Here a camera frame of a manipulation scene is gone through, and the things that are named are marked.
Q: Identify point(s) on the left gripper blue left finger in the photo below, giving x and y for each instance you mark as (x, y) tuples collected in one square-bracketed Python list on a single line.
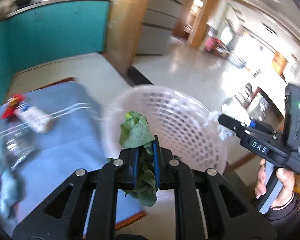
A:
[(129, 171)]

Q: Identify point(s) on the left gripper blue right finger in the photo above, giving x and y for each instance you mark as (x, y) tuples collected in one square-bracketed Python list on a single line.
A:
[(164, 178)]

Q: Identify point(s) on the green leafy vegetable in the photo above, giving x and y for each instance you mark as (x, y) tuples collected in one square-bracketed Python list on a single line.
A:
[(134, 133)]

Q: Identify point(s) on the white tissue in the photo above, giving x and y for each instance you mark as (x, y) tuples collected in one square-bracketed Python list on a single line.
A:
[(235, 111)]

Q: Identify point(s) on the white blue medicine box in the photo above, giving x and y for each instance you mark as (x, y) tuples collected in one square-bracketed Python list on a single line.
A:
[(33, 117)]

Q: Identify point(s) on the light blue mesh cloth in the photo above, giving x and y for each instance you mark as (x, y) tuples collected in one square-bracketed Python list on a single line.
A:
[(10, 188)]

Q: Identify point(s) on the red snack wrapper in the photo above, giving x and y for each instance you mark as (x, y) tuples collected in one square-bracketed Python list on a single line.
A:
[(12, 105)]

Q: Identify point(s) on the white lattice trash basket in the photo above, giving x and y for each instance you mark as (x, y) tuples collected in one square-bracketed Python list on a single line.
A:
[(181, 123)]

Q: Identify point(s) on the teal kitchen cabinets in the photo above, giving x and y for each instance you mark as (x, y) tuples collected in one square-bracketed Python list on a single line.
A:
[(50, 32)]

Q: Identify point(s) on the person's right hand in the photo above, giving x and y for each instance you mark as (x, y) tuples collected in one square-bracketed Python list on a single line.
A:
[(287, 179)]

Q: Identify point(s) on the blue striped tablecloth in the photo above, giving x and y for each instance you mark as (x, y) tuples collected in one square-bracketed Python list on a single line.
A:
[(73, 141)]

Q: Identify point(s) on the clear plastic barcode bag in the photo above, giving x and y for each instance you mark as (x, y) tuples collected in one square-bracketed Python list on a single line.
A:
[(19, 144)]

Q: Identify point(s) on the grey refrigerator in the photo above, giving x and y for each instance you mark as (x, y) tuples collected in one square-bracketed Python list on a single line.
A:
[(157, 26)]

